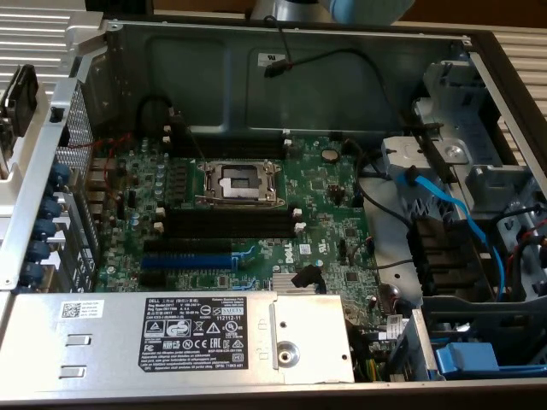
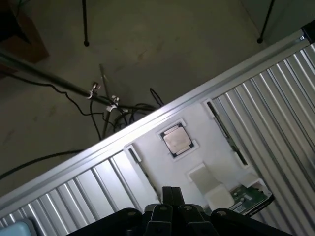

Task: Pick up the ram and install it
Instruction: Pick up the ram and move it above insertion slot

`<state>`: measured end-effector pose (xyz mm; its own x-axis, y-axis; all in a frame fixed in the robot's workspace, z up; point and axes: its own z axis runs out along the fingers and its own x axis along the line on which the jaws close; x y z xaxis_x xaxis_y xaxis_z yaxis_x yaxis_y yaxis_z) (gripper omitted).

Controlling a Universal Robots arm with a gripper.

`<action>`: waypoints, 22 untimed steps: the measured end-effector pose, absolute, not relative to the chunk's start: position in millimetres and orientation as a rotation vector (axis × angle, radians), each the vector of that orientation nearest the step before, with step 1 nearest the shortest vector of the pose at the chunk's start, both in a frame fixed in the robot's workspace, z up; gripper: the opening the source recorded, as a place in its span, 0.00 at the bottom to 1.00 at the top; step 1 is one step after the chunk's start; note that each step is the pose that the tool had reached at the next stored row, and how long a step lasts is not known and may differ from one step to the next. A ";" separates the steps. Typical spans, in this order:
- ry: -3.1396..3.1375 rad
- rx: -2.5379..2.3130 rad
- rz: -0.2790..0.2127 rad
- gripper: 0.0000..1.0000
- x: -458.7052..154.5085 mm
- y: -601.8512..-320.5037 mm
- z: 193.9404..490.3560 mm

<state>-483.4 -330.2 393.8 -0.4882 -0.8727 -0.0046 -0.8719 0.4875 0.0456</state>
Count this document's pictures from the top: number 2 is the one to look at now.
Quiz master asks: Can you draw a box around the black graphics card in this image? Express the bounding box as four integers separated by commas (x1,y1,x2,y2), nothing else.
227,184,275,218

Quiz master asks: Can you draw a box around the white parts rack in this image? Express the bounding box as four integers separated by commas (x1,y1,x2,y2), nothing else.
123,99,270,216

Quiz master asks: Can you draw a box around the silver CPU chip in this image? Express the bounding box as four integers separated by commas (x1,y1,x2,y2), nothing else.
158,126,195,158

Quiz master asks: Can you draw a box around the light blue teach pendant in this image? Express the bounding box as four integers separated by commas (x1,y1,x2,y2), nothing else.
0,217,37,236

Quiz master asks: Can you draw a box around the grey metal pole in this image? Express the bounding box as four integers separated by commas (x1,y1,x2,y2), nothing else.
0,52,128,112

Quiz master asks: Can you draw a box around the black tripod leg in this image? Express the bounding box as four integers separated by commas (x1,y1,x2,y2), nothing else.
256,0,276,44
82,0,91,47

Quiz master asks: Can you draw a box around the brown wooden furniture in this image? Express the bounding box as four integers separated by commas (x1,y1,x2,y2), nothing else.
0,0,50,77

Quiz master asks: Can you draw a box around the black table corner cap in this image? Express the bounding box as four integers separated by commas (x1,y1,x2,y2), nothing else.
301,21,315,46

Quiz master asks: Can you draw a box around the looped black floor cable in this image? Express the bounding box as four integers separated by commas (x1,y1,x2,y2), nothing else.
149,87,165,108

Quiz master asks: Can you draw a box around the thick black floor cable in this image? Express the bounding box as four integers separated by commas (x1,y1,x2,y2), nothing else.
0,148,86,180

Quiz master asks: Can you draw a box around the thin black floor cable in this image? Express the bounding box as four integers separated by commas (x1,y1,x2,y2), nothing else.
0,73,107,140

